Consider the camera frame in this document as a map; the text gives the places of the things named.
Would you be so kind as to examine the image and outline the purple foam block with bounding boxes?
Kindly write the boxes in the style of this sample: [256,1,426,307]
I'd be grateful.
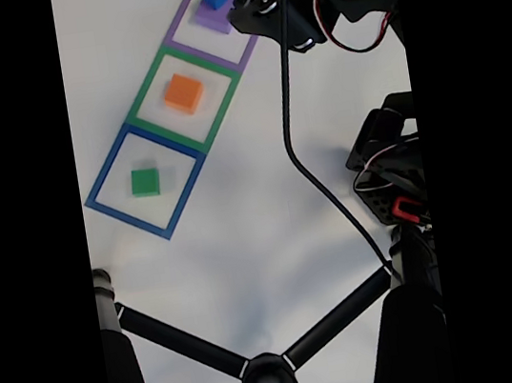
[192,0,246,40]

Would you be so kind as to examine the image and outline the orange foam block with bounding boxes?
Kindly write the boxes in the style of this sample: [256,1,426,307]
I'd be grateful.
[159,69,208,119]

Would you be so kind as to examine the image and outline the red clamp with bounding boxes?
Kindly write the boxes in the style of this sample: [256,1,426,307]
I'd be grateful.
[390,192,428,225]

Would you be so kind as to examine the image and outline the black camera tripod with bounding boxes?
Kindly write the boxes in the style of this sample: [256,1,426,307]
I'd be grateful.
[92,217,456,383]

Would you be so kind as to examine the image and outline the red white servo cable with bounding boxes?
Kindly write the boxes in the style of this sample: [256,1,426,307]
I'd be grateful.
[256,0,402,69]

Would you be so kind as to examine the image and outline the blue square frame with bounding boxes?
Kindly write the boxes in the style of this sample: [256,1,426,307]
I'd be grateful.
[72,111,217,252]

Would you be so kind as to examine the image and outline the green square frame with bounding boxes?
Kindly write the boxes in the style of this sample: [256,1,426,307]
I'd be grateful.
[113,34,251,166]

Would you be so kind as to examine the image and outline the purple square frame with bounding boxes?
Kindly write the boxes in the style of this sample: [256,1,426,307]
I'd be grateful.
[157,0,266,84]

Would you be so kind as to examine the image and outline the green foam block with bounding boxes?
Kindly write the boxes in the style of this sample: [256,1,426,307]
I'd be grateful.
[128,166,163,200]

